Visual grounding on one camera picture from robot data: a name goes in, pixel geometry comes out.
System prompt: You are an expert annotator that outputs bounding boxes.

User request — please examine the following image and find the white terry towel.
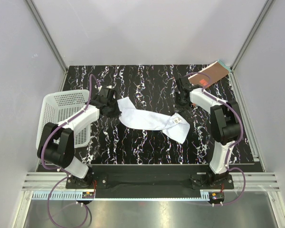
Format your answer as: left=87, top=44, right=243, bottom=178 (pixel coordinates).
left=117, top=97, right=190, bottom=144

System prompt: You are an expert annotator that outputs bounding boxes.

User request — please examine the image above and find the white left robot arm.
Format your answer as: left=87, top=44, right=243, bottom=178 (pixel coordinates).
left=38, top=87, right=121, bottom=188

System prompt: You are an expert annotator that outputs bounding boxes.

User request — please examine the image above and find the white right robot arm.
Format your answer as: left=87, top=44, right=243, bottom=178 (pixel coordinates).
left=175, top=76, right=244, bottom=188

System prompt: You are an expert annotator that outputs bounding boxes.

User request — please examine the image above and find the brown folded towel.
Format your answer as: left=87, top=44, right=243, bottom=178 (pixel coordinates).
left=188, top=60, right=231, bottom=87

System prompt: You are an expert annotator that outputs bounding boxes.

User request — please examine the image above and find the white plastic basket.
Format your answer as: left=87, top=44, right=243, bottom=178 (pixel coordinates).
left=36, top=89, right=93, bottom=148

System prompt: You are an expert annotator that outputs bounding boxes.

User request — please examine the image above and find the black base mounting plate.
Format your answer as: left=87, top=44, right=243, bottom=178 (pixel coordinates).
left=66, top=164, right=234, bottom=200

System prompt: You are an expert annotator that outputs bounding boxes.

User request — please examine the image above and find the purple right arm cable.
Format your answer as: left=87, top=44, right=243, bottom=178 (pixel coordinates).
left=179, top=72, right=247, bottom=206

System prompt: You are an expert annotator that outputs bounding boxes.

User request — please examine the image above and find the left aluminium corner post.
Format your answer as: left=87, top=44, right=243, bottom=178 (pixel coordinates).
left=24, top=0, right=68, bottom=73

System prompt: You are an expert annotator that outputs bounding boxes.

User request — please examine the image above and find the aluminium corner post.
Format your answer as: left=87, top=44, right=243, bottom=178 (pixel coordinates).
left=230, top=0, right=275, bottom=72
left=24, top=0, right=68, bottom=73

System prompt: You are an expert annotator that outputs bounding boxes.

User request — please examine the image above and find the aluminium front rail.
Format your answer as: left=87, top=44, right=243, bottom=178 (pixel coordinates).
left=22, top=172, right=279, bottom=191

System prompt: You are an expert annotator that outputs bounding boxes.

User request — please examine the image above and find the white slotted cable duct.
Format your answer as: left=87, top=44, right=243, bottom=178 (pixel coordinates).
left=32, top=191, right=92, bottom=200

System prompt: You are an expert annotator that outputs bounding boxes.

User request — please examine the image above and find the right aluminium corner post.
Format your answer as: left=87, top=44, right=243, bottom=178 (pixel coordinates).
left=230, top=0, right=275, bottom=72

